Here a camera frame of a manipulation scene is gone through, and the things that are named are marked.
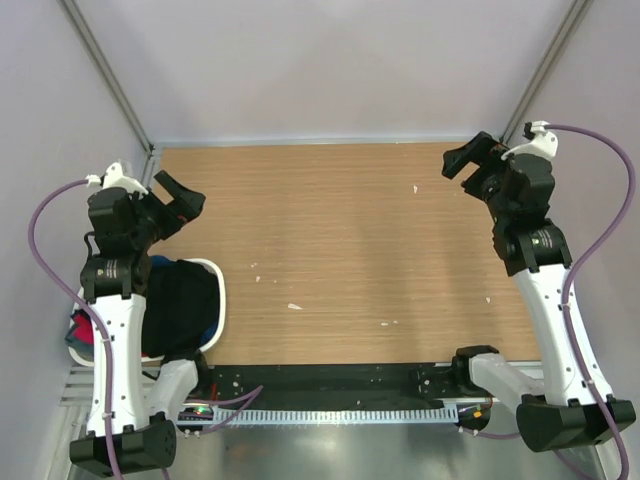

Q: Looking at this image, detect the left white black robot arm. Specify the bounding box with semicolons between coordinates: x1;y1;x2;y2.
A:
70;162;226;478

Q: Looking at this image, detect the black t shirt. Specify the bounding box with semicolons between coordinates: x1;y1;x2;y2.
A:
142;259;221;359

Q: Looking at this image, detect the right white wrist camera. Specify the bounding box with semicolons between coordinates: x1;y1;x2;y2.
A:
501;121;559;161

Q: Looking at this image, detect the right aluminium frame post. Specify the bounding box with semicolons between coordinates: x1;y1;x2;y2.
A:
499;0;593;143

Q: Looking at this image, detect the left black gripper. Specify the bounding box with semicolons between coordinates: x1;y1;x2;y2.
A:
129;171;204;249

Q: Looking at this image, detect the blue t shirt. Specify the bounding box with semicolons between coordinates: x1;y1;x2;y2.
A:
150;255;172;269

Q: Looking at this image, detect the aluminium frame post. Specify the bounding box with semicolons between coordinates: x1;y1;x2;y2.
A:
58;0;154;157
499;0;593;143

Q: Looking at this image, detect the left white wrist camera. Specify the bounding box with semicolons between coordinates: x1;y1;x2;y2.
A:
85;161;149;196

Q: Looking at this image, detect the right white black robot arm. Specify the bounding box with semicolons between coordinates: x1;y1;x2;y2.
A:
442;126;636;452

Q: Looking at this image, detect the pink t shirt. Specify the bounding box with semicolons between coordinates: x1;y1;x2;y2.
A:
70;310;94;345

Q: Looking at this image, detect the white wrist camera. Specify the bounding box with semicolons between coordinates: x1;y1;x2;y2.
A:
85;161;149;196
501;121;559;161

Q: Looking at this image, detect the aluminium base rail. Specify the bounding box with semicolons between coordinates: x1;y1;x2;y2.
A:
59;362;551;407

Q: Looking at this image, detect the left aluminium frame post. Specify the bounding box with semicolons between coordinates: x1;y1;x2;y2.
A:
58;0;154;157

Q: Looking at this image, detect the slotted grey cable duct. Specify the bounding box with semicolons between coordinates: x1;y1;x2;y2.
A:
177;405;458;428

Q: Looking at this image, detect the grey t shirt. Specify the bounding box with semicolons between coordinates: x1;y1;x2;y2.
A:
64;329;94;367

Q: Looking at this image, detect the white perforated laundry basket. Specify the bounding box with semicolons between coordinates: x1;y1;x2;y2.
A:
67;257;229;368

